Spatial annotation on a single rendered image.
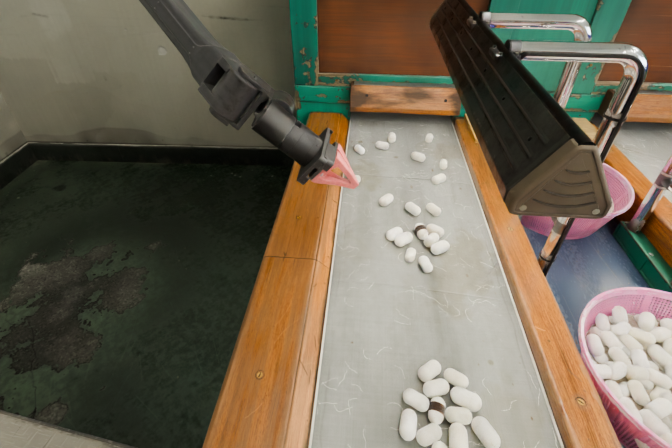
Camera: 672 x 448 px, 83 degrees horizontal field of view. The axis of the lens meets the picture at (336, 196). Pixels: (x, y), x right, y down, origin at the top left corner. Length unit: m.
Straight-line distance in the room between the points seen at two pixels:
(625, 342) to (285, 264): 0.53
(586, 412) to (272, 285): 0.45
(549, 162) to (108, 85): 2.29
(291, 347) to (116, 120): 2.12
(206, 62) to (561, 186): 0.50
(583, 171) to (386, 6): 0.81
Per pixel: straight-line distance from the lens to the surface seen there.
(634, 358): 0.72
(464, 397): 0.56
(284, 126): 0.61
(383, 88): 1.08
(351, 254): 0.71
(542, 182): 0.34
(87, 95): 2.54
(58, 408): 1.61
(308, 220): 0.74
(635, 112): 1.28
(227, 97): 0.60
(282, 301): 0.61
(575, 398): 0.61
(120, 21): 2.27
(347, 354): 0.59
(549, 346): 0.64
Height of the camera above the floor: 1.25
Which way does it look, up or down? 37 degrees down
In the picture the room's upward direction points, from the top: straight up
